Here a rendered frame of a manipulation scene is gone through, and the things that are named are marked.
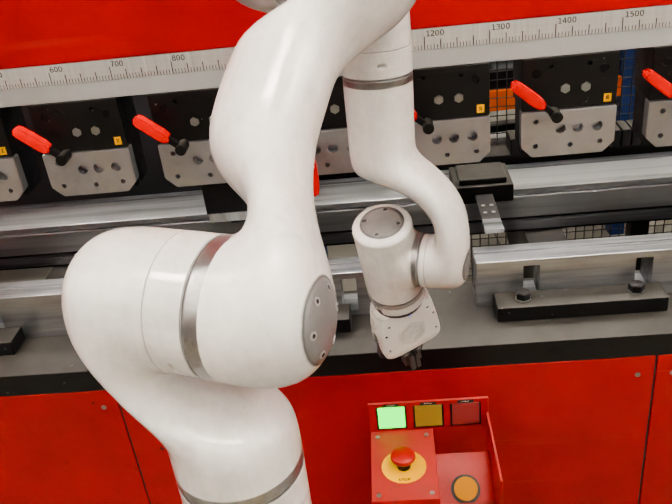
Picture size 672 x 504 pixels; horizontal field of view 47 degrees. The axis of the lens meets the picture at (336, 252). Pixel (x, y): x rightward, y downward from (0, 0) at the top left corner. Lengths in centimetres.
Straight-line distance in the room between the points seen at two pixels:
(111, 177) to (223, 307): 83
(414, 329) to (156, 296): 67
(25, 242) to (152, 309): 125
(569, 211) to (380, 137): 79
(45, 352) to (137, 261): 97
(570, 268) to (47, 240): 110
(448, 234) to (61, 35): 69
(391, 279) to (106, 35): 59
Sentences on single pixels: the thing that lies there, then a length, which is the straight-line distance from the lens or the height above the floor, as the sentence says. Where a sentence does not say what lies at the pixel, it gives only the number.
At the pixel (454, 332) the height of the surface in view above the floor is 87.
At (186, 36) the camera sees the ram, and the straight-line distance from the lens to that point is 127.
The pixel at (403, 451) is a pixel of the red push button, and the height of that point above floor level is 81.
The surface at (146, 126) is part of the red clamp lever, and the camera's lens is 129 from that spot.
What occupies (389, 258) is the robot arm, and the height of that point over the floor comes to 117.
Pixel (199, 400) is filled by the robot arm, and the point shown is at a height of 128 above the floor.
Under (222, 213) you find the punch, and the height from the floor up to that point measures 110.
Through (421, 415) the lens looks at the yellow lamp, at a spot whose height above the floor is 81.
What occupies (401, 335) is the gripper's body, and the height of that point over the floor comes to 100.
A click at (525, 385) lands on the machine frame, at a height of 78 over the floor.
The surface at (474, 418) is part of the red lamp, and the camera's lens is 135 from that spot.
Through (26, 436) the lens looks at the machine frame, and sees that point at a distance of 164.
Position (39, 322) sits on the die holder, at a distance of 161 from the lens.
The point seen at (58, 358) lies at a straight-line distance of 155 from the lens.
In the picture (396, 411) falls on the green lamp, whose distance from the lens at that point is 133.
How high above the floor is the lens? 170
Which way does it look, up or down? 29 degrees down
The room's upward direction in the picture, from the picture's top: 7 degrees counter-clockwise
